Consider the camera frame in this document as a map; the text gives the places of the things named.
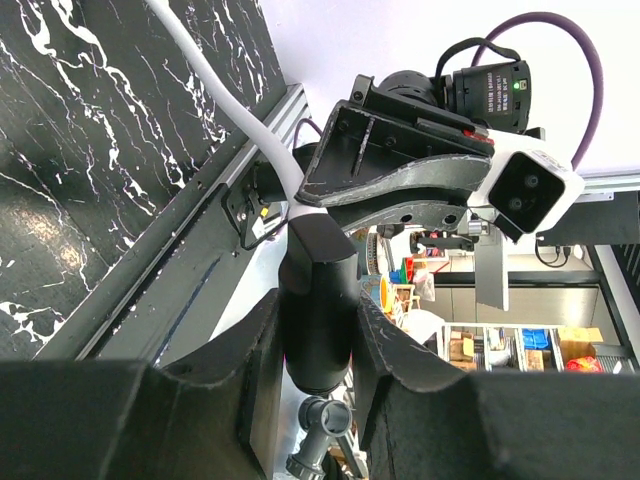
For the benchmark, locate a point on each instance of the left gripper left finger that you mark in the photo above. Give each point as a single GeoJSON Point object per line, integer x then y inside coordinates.
{"type": "Point", "coordinates": [209, 415]}

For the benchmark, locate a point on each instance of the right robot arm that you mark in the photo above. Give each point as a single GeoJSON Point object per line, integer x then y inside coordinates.
{"type": "Point", "coordinates": [484, 83]}

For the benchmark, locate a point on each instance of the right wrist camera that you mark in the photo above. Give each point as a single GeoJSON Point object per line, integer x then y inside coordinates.
{"type": "Point", "coordinates": [529, 191]}

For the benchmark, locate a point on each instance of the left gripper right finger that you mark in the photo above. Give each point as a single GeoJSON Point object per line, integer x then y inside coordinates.
{"type": "Point", "coordinates": [419, 417]}

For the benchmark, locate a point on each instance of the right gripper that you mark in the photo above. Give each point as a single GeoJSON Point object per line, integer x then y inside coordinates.
{"type": "Point", "coordinates": [390, 137]}

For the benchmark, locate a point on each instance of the marble pattern mat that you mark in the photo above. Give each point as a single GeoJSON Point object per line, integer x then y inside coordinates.
{"type": "Point", "coordinates": [103, 123]}

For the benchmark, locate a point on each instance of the black hose connector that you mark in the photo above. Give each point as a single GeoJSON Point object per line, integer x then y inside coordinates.
{"type": "Point", "coordinates": [319, 293]}

